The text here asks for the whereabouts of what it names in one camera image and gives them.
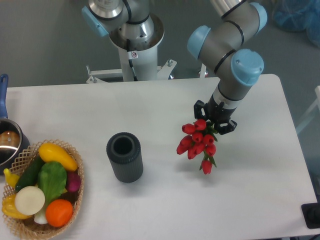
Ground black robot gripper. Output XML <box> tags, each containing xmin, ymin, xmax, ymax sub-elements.
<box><xmin>193</xmin><ymin>95</ymin><xmax>237</xmax><ymax>135</ymax></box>

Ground red tulip bouquet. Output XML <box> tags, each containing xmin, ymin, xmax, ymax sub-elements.
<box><xmin>176</xmin><ymin>119</ymin><xmax>218</xmax><ymax>175</ymax></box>

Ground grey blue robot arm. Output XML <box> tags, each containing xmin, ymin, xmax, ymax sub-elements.
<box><xmin>81</xmin><ymin>0</ymin><xmax>268</xmax><ymax>135</ymax></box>

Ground dark grey ribbed vase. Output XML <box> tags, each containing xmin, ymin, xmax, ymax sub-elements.
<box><xmin>106</xmin><ymin>132</ymin><xmax>144</xmax><ymax>183</ymax></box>

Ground blue plastic bag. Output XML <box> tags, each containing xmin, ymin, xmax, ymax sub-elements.
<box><xmin>272</xmin><ymin>0</ymin><xmax>320</xmax><ymax>47</ymax></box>

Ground black device at table edge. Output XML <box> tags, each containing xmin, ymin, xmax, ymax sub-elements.
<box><xmin>301</xmin><ymin>202</ymin><xmax>320</xmax><ymax>229</ymax></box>

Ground purple red onion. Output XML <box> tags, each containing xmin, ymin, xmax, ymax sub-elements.
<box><xmin>65</xmin><ymin>171</ymin><xmax>82</xmax><ymax>193</ymax></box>

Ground yellow squash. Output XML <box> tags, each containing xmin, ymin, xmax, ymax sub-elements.
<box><xmin>38</xmin><ymin>142</ymin><xmax>78</xmax><ymax>172</ymax></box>

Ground green lettuce leaf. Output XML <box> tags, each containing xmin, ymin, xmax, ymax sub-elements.
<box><xmin>37</xmin><ymin>161</ymin><xmax>67</xmax><ymax>207</ymax></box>

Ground orange fruit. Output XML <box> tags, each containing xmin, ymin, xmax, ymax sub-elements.
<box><xmin>45</xmin><ymin>199</ymin><xmax>73</xmax><ymax>228</ymax></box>

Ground dark green cucumber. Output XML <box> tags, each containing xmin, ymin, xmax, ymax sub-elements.
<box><xmin>15</xmin><ymin>155</ymin><xmax>45</xmax><ymax>192</ymax></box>

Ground white round onion slice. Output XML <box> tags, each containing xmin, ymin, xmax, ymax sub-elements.
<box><xmin>14</xmin><ymin>186</ymin><xmax>45</xmax><ymax>216</ymax></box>

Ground woven wicker basket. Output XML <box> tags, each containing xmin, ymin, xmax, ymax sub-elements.
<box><xmin>2</xmin><ymin>139</ymin><xmax>85</xmax><ymax>240</ymax></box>

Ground yellow bell pepper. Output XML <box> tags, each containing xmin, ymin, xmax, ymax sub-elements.
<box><xmin>2</xmin><ymin>194</ymin><xmax>32</xmax><ymax>220</ymax></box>

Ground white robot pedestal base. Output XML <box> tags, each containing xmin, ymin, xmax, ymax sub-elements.
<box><xmin>86</xmin><ymin>13</ymin><xmax>177</xmax><ymax>83</ymax></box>

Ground blue handled saucepan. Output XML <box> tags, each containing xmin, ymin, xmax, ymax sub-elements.
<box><xmin>0</xmin><ymin>73</ymin><xmax>30</xmax><ymax>176</ymax></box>

